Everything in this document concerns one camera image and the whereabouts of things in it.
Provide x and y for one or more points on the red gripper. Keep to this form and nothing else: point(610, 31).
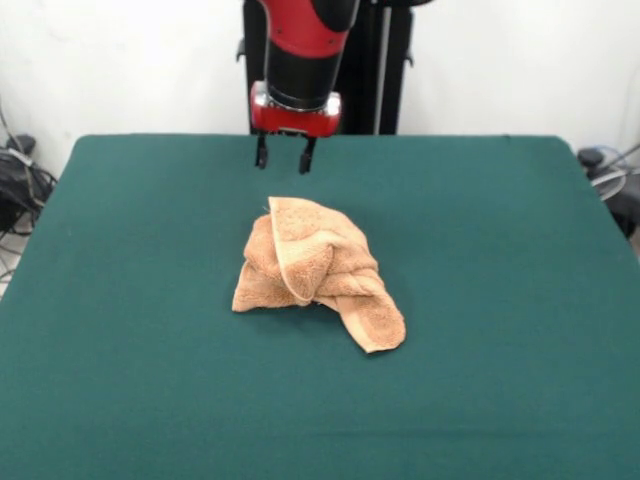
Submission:
point(295, 122)

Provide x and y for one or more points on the orange terry towel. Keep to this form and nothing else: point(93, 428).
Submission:
point(300, 270)

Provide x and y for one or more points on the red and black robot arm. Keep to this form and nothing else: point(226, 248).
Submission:
point(305, 60)

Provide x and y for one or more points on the dark green table cloth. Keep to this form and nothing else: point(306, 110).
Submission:
point(150, 350)

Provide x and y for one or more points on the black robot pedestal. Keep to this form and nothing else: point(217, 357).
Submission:
point(370, 75)

